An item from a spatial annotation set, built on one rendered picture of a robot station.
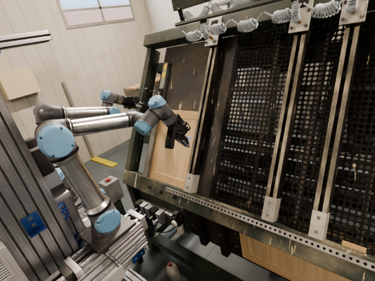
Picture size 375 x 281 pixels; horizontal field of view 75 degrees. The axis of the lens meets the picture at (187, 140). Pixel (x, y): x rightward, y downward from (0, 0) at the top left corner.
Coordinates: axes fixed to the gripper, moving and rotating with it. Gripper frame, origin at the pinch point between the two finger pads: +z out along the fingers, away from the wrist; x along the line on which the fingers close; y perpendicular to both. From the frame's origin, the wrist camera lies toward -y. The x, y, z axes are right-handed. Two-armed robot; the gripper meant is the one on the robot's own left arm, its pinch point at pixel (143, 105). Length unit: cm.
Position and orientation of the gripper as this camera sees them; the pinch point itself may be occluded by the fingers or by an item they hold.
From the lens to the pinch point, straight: 205.2
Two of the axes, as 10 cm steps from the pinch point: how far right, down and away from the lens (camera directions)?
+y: -7.6, 2.2, 6.1
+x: 0.8, 9.7, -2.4
